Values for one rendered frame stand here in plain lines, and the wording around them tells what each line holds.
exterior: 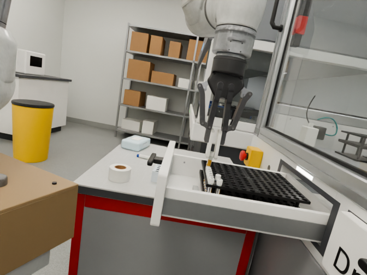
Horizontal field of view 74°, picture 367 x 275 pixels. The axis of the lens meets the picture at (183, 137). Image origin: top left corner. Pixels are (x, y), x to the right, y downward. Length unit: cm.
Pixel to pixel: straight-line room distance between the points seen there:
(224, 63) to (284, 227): 36
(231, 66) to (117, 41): 469
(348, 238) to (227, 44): 41
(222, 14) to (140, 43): 402
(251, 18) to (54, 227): 55
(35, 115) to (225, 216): 268
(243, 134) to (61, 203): 111
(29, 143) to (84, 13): 320
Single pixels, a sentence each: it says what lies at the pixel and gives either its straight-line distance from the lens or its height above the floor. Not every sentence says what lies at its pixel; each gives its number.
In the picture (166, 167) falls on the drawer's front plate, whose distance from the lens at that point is 48.
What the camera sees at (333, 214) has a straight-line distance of 56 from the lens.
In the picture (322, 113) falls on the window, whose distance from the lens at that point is 67.
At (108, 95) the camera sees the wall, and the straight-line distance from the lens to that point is 518.
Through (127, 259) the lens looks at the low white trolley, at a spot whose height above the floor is 53.
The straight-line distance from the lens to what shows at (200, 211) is 49.
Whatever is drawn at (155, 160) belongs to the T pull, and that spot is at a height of 91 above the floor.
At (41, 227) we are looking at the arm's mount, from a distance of 50.
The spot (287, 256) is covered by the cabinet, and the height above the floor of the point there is 73.
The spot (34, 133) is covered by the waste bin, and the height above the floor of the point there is 34.
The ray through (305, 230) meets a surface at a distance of 56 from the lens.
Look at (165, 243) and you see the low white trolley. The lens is 82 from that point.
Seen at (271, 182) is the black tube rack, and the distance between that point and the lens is 63.
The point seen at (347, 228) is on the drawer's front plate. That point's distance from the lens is 50.
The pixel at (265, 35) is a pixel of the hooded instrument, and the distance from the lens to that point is 144.
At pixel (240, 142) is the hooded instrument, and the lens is 143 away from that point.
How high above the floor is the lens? 108
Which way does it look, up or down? 11 degrees down
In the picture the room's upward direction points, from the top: 10 degrees clockwise
